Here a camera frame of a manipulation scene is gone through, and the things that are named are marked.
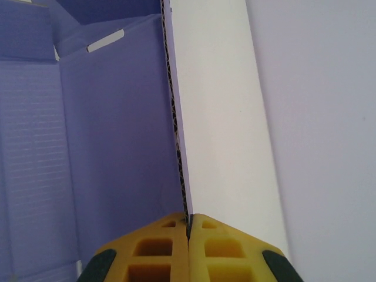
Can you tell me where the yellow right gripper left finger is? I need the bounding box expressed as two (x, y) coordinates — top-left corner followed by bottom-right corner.
(76, 212), (189, 282)

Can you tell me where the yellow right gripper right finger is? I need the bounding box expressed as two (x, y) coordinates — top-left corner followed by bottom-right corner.
(189, 213), (305, 282)

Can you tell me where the purple corrugated paper box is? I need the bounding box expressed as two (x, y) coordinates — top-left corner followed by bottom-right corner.
(0, 0), (194, 282)

